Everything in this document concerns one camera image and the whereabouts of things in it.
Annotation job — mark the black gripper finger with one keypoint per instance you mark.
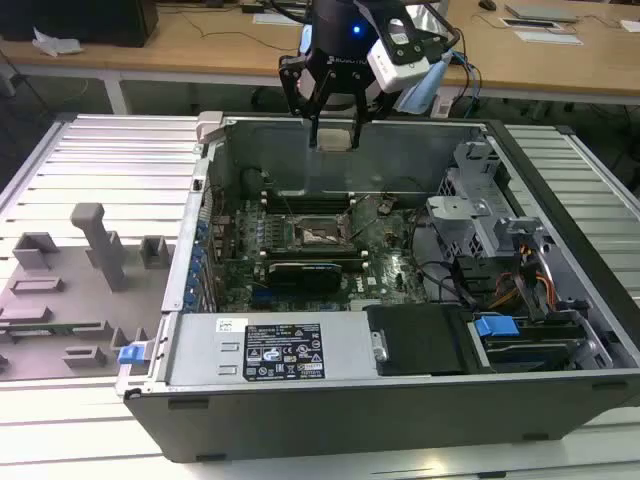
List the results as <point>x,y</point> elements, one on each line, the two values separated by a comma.
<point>370,107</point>
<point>300,85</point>

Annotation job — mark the silver CPU plate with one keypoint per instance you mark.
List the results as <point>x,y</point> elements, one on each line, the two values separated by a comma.
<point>334,140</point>

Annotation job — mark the metal locking lever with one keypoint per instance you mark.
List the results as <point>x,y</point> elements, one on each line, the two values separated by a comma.
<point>350,227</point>
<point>290,211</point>

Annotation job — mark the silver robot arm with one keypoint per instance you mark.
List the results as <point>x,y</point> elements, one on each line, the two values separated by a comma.
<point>425,85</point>

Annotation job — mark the CPU socket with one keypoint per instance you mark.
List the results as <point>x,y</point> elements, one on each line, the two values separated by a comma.
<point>315,235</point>

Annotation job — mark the white paper sheet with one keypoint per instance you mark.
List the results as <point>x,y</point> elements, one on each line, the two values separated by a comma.
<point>275,19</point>
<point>550,37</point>

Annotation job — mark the black power adapter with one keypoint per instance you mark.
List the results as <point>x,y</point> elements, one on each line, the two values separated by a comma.
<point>252,8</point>

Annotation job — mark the coin cell battery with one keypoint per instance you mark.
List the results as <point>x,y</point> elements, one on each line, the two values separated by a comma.
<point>386,205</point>

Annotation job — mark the metal drive cage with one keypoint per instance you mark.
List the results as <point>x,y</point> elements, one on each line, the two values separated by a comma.
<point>460,210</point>

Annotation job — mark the black computer mouse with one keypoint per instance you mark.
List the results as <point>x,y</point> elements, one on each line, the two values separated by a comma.
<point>487,5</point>

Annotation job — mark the wooden desk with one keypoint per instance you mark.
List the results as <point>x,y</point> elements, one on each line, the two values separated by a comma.
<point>525,65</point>

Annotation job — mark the green motherboard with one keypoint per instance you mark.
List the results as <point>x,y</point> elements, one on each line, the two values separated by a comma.
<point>385,280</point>

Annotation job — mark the white framed tablet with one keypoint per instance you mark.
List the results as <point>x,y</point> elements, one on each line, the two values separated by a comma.
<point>530,23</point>

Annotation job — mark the black expansion card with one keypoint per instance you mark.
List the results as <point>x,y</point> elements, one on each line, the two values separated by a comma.
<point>305,280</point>

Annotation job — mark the grey laptop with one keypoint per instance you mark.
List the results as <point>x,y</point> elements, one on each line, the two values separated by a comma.
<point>542,12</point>

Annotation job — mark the black computer tower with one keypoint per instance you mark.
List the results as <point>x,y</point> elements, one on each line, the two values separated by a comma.
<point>75,20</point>

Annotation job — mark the black plastic shroud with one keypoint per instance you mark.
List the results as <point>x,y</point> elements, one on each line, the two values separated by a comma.
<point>420,340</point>

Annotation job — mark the crumpled white paper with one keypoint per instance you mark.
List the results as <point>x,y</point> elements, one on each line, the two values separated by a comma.
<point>55,45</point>

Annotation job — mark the blue disk carrier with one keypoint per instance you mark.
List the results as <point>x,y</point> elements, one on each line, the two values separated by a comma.
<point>495,327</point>

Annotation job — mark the silver power supply unit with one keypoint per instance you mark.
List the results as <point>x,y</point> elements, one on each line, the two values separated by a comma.
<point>200,350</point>

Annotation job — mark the dark grey PC case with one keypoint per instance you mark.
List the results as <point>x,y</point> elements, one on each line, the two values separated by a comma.
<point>350,420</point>

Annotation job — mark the grey parts rack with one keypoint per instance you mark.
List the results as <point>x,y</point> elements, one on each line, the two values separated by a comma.
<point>65,300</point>

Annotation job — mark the blue case latch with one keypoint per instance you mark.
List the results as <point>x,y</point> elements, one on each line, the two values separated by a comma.
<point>128,354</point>

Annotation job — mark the green RAM stick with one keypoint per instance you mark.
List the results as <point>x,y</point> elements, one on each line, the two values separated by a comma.
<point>50,330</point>

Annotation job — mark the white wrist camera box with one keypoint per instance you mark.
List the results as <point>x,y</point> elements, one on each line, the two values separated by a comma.
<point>400,70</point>

